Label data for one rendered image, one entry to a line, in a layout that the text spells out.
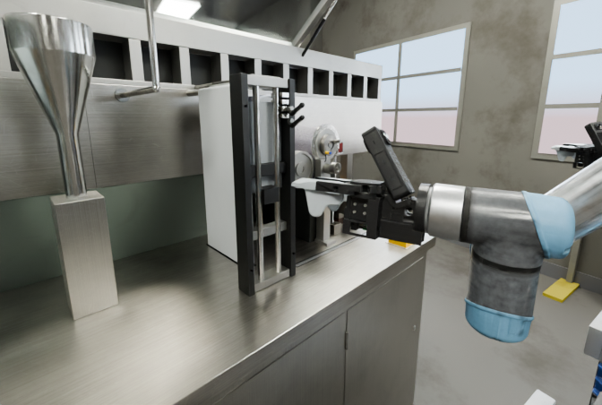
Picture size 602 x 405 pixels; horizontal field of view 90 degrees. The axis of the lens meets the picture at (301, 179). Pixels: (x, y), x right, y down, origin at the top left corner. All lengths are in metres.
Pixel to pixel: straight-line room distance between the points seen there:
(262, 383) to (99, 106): 0.85
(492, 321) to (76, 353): 0.72
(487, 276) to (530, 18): 3.10
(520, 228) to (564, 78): 2.85
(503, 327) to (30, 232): 1.07
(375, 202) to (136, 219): 0.85
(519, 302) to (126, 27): 1.11
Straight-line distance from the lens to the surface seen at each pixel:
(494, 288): 0.46
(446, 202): 0.43
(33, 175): 1.06
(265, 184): 0.80
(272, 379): 0.81
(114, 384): 0.70
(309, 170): 1.05
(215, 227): 1.07
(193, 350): 0.71
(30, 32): 0.78
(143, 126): 1.09
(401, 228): 0.46
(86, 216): 0.82
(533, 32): 3.41
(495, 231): 0.43
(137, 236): 1.15
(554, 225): 0.44
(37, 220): 1.08
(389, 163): 0.45
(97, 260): 0.85
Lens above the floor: 1.34
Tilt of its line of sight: 12 degrees down
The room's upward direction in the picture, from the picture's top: straight up
